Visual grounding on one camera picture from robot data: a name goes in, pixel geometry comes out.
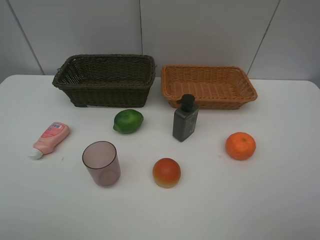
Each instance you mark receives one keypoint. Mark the dark green pump bottle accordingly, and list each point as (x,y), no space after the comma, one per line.
(185,118)

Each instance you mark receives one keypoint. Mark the green lime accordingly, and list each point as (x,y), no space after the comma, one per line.
(127,121)

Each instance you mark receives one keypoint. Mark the red yellow peach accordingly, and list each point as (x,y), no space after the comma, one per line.
(166,173)

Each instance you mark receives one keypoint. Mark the translucent purple plastic cup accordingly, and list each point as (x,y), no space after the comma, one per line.
(101,160)

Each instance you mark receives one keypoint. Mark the orange mandarin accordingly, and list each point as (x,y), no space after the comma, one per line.
(240,146)

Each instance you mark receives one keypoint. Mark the pink lotion tube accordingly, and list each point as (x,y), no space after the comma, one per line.
(50,138)

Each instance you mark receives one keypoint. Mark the light orange wicker basket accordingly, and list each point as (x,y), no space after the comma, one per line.
(214,87)

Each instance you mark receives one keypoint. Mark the dark brown wicker basket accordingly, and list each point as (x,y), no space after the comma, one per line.
(107,80)

